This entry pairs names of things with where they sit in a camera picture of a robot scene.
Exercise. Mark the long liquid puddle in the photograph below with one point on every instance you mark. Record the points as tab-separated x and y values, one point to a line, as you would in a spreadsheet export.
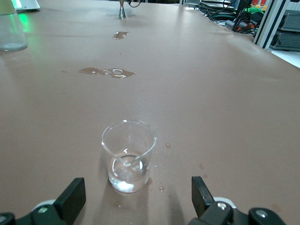
112	72

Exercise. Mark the grey equipment case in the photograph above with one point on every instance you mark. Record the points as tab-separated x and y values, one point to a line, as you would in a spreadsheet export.
289	30

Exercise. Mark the aluminium frame post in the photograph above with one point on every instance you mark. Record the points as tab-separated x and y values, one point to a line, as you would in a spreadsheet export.
267	28

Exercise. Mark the small clear glass beaker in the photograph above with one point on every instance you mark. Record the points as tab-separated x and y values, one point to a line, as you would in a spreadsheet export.
129	164

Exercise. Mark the brown table mat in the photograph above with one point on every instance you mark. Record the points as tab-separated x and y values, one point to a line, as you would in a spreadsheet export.
211	117

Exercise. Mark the steel double jigger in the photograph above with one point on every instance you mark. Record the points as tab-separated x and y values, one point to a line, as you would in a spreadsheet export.
122	11

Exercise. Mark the wide liquid puddle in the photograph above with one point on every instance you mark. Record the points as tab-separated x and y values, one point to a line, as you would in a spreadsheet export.
119	35

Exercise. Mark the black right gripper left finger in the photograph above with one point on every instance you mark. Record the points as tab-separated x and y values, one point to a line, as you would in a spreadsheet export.
70	199

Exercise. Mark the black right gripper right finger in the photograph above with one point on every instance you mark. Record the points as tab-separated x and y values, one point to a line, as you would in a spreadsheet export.
204	201

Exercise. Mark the green cloth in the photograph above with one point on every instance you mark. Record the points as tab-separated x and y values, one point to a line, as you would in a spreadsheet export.
255	10

